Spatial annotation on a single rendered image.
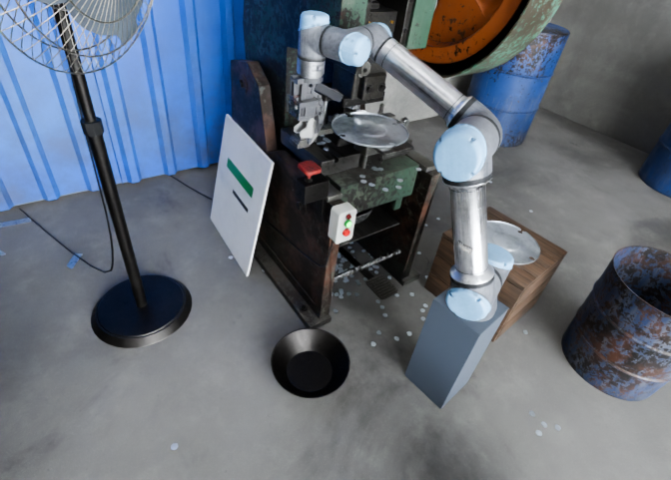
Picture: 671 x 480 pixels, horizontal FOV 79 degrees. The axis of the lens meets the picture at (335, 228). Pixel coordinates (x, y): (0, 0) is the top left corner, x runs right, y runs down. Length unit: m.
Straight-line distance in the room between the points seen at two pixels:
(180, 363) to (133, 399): 0.19
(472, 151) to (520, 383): 1.18
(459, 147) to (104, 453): 1.39
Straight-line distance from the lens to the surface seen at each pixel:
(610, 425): 2.00
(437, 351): 1.52
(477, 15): 1.69
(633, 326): 1.83
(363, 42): 1.08
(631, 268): 2.13
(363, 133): 1.52
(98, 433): 1.67
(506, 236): 1.97
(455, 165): 0.97
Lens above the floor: 1.42
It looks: 38 degrees down
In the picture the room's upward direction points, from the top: 8 degrees clockwise
